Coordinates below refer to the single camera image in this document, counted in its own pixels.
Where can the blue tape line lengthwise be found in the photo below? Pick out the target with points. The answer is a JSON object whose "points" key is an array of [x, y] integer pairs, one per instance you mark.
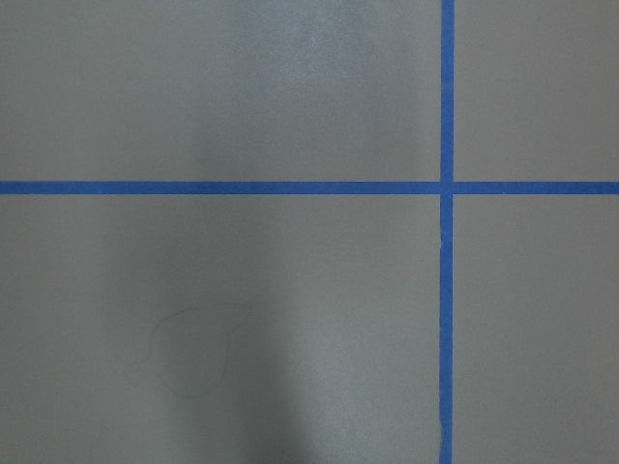
{"points": [[447, 179]]}

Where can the blue tape line crosswise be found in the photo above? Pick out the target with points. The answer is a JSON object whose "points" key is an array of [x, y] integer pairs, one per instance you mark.
{"points": [[306, 188]]}

